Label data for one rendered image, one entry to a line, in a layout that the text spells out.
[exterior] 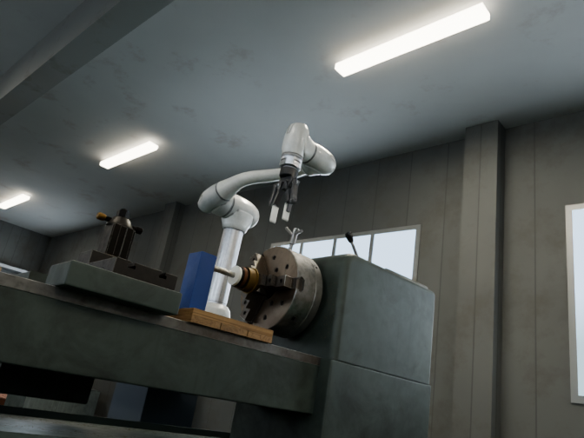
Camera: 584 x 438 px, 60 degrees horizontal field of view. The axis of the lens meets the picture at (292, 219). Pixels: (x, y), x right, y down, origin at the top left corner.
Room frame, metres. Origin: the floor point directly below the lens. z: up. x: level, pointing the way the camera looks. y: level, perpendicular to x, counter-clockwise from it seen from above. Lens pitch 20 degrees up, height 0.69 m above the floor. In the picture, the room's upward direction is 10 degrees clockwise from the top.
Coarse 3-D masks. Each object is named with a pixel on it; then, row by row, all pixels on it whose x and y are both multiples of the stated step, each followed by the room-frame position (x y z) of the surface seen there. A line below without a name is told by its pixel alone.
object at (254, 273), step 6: (246, 270) 1.70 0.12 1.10; (252, 270) 1.72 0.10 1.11; (246, 276) 1.69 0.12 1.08; (252, 276) 1.71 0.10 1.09; (258, 276) 1.72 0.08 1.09; (240, 282) 1.69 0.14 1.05; (246, 282) 1.71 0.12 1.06; (252, 282) 1.71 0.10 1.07; (240, 288) 1.73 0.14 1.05; (246, 288) 1.72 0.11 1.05; (252, 288) 1.73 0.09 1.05; (258, 288) 1.75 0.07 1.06
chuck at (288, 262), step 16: (272, 256) 1.81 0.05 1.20; (288, 256) 1.74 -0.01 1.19; (304, 256) 1.79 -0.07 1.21; (272, 272) 1.80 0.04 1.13; (288, 272) 1.73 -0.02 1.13; (304, 272) 1.71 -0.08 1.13; (304, 288) 1.71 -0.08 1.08; (272, 304) 1.77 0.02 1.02; (288, 304) 1.71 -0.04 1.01; (304, 304) 1.73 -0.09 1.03; (256, 320) 1.83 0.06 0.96; (272, 320) 1.76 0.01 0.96; (288, 320) 1.74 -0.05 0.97
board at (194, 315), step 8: (184, 312) 1.45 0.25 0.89; (192, 312) 1.42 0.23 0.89; (200, 312) 1.44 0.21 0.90; (208, 312) 1.45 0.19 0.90; (184, 320) 1.45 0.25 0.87; (192, 320) 1.42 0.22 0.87; (200, 320) 1.44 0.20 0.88; (208, 320) 1.46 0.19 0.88; (216, 320) 1.47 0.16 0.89; (224, 320) 1.49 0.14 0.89; (232, 320) 1.51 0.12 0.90; (216, 328) 1.48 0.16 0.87; (224, 328) 1.49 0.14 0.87; (232, 328) 1.51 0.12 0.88; (240, 328) 1.53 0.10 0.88; (248, 328) 1.55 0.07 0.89; (256, 328) 1.57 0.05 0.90; (264, 328) 1.59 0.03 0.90; (248, 336) 1.55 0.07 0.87; (256, 336) 1.57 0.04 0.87; (264, 336) 1.59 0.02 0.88; (272, 336) 1.61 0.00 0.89
